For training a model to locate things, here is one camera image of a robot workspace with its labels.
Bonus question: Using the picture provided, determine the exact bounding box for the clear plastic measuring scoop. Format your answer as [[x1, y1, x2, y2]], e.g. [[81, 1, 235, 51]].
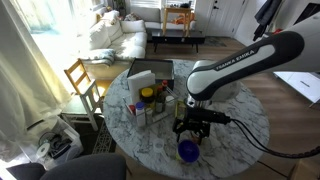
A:
[[151, 137, 168, 156]]

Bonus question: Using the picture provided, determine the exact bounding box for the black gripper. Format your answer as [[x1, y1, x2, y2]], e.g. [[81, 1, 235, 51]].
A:
[[171, 116, 212, 145]]

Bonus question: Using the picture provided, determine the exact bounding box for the patterned floor mat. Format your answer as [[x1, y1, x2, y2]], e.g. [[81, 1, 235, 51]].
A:
[[91, 119, 118, 155]]

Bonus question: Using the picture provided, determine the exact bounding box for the white drawer cabinet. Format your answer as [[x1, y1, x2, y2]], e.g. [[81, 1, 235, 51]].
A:
[[273, 70, 320, 105]]

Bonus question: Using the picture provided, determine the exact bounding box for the white sofa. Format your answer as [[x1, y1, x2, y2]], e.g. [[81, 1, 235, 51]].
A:
[[78, 6, 198, 80]]

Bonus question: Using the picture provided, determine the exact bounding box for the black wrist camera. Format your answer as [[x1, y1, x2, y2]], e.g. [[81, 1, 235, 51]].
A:
[[187, 106, 232, 126]]

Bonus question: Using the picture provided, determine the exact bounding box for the orange toy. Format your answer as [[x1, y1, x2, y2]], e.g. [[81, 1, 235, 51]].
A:
[[172, 12, 196, 26]]

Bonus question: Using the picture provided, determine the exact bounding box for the dark glass bottle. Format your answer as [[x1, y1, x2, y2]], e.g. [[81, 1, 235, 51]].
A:
[[154, 85, 166, 115]]

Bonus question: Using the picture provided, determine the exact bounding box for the black coffee table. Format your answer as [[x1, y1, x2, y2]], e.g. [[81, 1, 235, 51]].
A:
[[151, 28, 206, 54]]

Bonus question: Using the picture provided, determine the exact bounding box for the red-cap sauce bottle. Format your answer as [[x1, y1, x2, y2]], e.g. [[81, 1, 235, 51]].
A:
[[161, 79, 169, 98]]

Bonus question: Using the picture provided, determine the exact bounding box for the glass shaker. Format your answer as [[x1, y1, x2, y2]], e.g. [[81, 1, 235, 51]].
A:
[[145, 107, 155, 125]]

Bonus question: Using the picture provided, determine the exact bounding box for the grey upholstered chair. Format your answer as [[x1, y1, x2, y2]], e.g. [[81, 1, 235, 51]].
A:
[[6, 152, 128, 180]]

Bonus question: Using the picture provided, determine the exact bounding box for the clear plastic storage bin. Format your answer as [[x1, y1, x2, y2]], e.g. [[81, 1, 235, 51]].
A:
[[19, 115, 85, 171]]

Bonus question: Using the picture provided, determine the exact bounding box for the white napkin stack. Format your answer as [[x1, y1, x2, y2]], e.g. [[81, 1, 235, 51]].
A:
[[127, 69, 157, 105]]

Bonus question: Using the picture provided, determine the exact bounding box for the clear condiment caddy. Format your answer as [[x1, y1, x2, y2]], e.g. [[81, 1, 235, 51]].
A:
[[122, 84, 179, 127]]

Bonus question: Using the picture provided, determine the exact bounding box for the bowl with blue lid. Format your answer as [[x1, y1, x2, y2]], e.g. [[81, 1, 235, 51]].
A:
[[175, 138, 201, 164]]

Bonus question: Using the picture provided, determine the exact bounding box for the National Geographic book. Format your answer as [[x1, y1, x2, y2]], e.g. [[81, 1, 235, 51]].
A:
[[174, 99, 188, 126]]

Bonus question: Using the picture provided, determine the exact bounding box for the grey throw blanket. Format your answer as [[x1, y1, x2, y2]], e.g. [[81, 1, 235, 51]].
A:
[[78, 48, 116, 67]]

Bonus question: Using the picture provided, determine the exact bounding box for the white bottle blue cap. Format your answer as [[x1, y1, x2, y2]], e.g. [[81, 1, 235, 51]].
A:
[[134, 101, 147, 128]]

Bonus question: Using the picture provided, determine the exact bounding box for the white round disc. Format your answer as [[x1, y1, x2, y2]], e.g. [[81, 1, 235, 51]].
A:
[[35, 142, 51, 159]]

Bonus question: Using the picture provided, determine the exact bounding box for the yellow-lid jar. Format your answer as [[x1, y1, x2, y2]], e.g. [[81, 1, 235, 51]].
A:
[[139, 87, 156, 105]]

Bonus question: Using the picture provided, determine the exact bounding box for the wooden side table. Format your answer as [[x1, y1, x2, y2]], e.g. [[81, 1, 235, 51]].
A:
[[161, 6, 194, 37]]

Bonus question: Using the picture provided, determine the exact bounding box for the wooden chair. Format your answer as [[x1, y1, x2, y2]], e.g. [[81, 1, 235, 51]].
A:
[[60, 81, 105, 132], [63, 58, 113, 98]]

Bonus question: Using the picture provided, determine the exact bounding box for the dark potted plant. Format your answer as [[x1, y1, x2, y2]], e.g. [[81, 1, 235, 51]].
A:
[[112, 0, 128, 18]]

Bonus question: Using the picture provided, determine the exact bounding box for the dark door rug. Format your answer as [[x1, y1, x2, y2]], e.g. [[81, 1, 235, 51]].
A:
[[202, 36, 228, 48]]

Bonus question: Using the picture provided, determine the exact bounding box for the dark hanging jacket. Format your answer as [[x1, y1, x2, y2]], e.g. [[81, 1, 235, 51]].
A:
[[252, 0, 283, 41]]

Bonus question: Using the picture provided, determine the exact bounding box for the brown cardboard box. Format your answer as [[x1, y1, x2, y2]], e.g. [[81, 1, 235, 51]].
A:
[[287, 155, 320, 180]]

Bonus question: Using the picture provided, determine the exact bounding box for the patterned cushion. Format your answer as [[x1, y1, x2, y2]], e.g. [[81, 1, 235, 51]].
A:
[[123, 12, 144, 22]]

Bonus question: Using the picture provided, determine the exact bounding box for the cream curtain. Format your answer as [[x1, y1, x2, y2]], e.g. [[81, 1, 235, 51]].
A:
[[0, 0, 73, 164]]

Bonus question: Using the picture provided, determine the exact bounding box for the dark cardboard box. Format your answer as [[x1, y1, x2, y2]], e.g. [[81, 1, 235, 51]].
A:
[[126, 58, 175, 91]]

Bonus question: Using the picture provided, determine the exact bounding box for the white door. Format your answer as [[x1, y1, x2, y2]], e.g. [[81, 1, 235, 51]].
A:
[[194, 0, 250, 38]]

